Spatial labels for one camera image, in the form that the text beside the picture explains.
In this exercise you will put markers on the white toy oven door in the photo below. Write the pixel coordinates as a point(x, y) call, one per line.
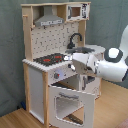
point(63, 101)

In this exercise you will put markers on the grey toy sink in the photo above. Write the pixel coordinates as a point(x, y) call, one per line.
point(79, 50)

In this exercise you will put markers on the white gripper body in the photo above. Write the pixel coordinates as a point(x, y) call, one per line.
point(83, 63)

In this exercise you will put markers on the white toy microwave door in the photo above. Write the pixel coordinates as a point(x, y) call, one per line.
point(78, 12)

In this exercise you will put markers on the wooden toy kitchen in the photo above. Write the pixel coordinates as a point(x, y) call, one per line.
point(46, 40)

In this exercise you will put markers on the grey range hood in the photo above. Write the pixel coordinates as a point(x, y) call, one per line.
point(48, 18)

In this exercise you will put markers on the white dishwasher door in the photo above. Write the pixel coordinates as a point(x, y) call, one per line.
point(91, 85)

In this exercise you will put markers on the black toy stovetop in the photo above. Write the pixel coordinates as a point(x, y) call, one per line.
point(52, 59)

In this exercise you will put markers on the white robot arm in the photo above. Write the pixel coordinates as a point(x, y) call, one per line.
point(112, 67)

